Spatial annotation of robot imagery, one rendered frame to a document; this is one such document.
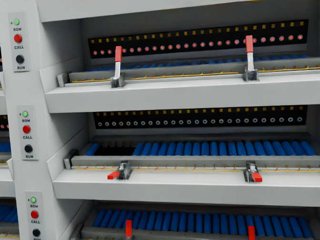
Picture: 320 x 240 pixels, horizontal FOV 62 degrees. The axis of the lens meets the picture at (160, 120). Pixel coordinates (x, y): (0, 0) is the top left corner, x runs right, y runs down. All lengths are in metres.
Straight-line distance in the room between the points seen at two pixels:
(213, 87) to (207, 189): 0.20
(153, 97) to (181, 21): 0.28
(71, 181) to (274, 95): 0.45
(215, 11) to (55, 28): 0.39
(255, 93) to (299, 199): 0.22
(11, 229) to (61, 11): 0.57
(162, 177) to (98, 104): 0.20
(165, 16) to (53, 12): 0.28
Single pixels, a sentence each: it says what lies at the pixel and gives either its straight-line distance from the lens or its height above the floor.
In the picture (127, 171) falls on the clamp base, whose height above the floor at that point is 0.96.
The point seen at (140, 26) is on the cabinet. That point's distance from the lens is 0.76.
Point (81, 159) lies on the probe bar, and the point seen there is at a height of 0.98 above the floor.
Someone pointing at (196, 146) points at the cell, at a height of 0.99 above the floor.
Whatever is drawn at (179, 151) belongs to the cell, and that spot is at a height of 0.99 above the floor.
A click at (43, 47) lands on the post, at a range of 0.64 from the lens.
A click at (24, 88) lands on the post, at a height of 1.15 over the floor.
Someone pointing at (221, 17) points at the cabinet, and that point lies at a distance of 0.74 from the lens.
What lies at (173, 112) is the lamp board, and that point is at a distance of 0.69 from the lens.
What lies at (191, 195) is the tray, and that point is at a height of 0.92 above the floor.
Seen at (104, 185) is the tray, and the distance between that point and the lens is 0.60.
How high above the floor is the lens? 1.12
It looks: 6 degrees down
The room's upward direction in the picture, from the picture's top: 3 degrees counter-clockwise
